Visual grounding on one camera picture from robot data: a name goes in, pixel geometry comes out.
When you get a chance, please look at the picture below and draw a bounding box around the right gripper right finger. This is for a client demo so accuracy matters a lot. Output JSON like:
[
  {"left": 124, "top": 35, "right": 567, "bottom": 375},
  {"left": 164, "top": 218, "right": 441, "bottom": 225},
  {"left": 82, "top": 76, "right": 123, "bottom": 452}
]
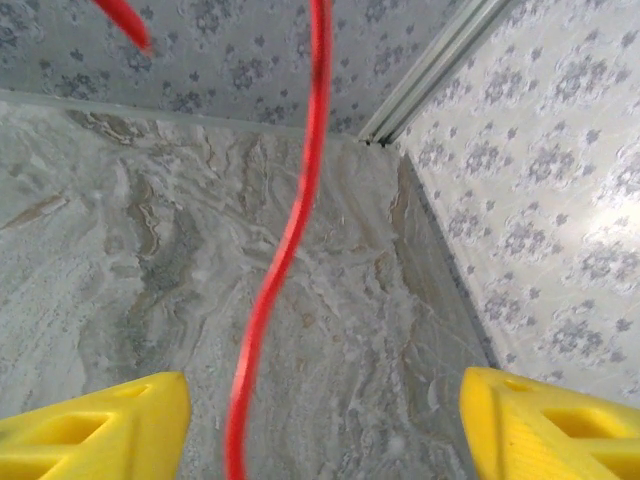
[{"left": 459, "top": 366, "right": 640, "bottom": 480}]

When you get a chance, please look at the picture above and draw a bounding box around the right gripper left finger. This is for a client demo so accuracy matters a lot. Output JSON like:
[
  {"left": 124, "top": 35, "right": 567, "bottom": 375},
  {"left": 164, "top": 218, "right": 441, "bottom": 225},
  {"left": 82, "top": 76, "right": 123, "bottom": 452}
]
[{"left": 0, "top": 370, "right": 193, "bottom": 480}]

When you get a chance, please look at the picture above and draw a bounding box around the aluminium frame post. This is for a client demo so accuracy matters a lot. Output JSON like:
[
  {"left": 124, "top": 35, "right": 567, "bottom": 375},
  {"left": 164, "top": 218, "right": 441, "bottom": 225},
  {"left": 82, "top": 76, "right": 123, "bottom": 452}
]
[{"left": 357, "top": 0, "right": 514, "bottom": 147}]

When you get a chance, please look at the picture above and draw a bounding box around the red cable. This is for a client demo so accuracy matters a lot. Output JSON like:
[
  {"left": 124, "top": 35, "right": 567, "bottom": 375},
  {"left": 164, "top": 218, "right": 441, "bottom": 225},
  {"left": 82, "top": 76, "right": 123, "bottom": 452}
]
[{"left": 92, "top": 0, "right": 335, "bottom": 480}]

